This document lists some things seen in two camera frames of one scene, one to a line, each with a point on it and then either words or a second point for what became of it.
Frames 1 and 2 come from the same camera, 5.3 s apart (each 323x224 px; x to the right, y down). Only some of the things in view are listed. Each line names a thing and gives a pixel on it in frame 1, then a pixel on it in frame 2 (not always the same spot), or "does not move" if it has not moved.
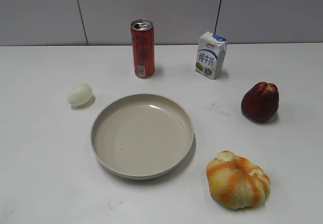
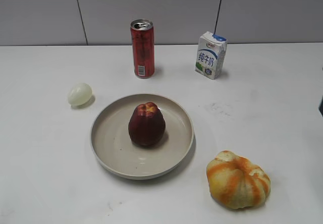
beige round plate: (142, 136) does not move
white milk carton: (210, 55) does not move
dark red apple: (260, 103) to (147, 125)
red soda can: (143, 38) does not move
